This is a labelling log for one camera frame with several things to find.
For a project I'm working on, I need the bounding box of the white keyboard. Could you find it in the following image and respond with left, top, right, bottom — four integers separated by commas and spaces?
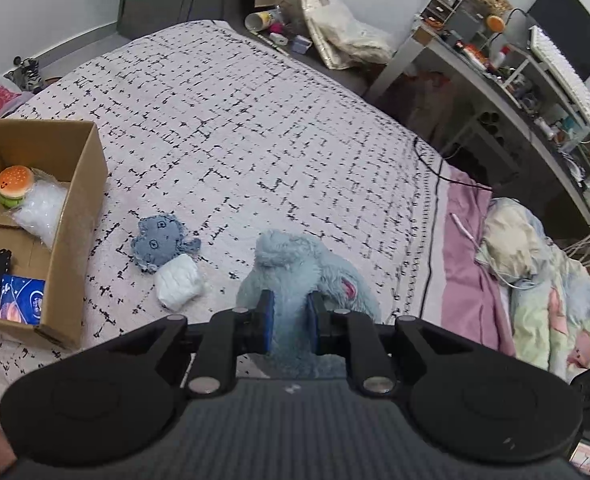
528, 25, 590, 124

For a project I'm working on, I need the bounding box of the yellow paper cup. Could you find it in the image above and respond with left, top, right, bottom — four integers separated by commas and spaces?
245, 9, 284, 31

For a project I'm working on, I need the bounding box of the white desk shelf riser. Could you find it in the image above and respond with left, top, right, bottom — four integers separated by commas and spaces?
500, 50, 590, 171

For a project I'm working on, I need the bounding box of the black cable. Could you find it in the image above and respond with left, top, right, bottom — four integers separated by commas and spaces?
413, 136, 494, 192

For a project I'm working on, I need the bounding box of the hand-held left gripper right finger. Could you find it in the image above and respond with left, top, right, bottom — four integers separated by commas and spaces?
307, 290, 483, 399

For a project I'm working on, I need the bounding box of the white folded cloth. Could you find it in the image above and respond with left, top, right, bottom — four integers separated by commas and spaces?
154, 254, 206, 310

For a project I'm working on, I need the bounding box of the blue tissue packet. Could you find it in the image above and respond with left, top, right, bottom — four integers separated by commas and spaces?
0, 274, 47, 329

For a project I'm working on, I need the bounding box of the grey desk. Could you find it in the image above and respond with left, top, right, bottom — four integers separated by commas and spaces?
365, 24, 590, 232

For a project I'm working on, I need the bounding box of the blue denim octopus plush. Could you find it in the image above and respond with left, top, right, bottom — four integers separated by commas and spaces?
130, 215, 202, 275

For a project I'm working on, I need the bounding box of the black and white printed blanket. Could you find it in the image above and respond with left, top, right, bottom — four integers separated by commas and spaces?
0, 20, 452, 413

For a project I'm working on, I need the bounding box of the white crumpled plastic bag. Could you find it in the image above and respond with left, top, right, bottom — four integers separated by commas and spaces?
320, 0, 394, 67

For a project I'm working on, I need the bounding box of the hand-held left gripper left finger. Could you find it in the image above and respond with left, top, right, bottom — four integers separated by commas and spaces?
97, 290, 276, 400

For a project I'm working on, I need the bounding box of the clear plastic bag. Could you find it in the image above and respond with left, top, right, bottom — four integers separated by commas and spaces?
12, 170, 71, 252

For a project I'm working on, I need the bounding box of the pink bed sheet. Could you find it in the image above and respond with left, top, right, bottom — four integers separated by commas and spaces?
439, 165, 519, 359

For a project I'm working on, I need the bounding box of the brown cardboard box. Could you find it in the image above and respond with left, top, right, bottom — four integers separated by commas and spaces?
0, 119, 110, 350

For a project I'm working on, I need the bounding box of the thin white stick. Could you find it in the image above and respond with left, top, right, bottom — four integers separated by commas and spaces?
254, 30, 291, 57

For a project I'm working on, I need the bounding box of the black monitor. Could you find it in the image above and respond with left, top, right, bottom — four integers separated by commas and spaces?
527, 0, 590, 84

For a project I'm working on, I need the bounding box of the fluffy light blue plush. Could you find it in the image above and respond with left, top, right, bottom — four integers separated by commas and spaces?
236, 230, 384, 382

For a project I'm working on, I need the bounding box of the burger plush toy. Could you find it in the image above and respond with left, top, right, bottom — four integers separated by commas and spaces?
0, 166, 36, 210

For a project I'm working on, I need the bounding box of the pastel floral quilt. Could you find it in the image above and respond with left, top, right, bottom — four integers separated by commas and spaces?
475, 197, 590, 387

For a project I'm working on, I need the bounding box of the patterned woven tote bag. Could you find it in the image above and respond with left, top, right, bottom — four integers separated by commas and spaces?
295, 0, 356, 71

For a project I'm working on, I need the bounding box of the grey drawer organizer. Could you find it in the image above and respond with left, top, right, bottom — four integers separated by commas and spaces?
421, 0, 486, 44

